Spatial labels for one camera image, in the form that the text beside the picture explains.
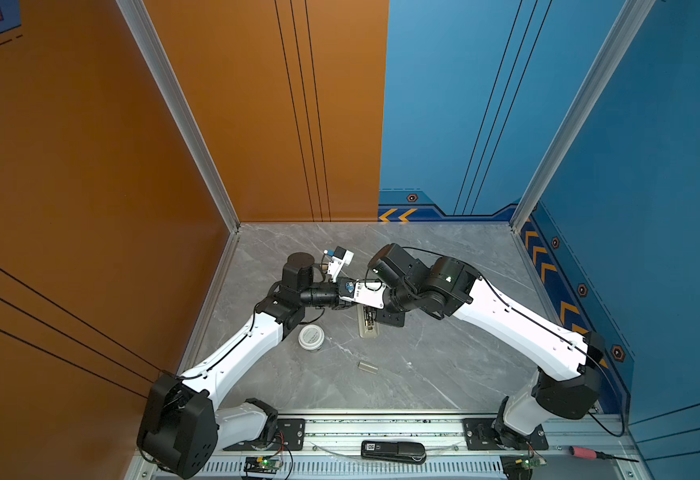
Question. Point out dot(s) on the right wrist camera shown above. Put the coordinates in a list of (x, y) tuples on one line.
[(364, 292)]

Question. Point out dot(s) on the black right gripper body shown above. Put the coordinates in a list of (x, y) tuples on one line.
[(397, 301)]

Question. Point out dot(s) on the aluminium corner post right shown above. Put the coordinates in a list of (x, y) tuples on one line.
[(618, 40)]

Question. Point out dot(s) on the remote battery cover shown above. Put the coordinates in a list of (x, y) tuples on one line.
[(368, 367)]

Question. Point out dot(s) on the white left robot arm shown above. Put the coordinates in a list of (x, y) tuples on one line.
[(183, 423)]

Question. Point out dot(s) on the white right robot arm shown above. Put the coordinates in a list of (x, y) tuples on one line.
[(567, 382)]

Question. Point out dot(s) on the circuit board right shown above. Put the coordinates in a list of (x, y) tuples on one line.
[(521, 467)]

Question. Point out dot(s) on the green circuit board left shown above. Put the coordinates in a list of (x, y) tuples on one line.
[(262, 467)]

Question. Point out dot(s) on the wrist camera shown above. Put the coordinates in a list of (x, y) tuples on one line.
[(364, 292), (333, 261)]

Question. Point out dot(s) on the black handheld scanner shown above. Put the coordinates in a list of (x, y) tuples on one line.
[(394, 451)]

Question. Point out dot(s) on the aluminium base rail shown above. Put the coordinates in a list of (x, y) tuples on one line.
[(326, 444)]

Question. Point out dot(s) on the pink handled screwdriver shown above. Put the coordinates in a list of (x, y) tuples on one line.
[(589, 454)]

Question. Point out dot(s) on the aluminium corner post left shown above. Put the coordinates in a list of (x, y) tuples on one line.
[(143, 31)]

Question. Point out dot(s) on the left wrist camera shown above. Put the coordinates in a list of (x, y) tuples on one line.
[(333, 261)]

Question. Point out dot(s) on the aluminium corner post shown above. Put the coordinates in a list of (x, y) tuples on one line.
[(143, 31), (618, 40)]

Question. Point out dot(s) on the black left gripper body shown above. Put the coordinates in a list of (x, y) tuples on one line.
[(327, 296)]

